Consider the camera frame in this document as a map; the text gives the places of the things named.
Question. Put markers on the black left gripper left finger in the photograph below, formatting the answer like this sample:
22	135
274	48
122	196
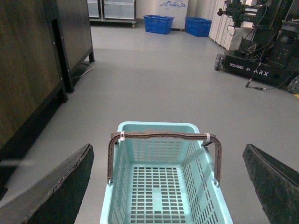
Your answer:
57	197

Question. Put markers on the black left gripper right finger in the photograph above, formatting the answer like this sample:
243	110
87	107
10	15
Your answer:
276	185

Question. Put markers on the brown basket handle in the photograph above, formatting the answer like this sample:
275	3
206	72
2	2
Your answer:
205	137

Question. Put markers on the light blue plastic basket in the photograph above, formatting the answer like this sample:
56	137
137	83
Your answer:
163	180

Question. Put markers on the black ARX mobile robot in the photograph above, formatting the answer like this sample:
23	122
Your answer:
270	51

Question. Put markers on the dark wooden cabinet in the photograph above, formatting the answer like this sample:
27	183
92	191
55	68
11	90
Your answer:
42	44

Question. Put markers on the white stacked panels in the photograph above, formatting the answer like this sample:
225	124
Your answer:
222	31

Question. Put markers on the blue crate right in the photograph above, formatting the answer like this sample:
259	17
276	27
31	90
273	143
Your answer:
198	27

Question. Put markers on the blue crate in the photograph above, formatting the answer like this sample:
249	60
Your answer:
158	24
198	27

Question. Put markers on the glass door refrigerator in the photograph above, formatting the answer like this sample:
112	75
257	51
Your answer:
118	11

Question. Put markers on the blue crate left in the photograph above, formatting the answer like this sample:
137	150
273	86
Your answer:
158	24

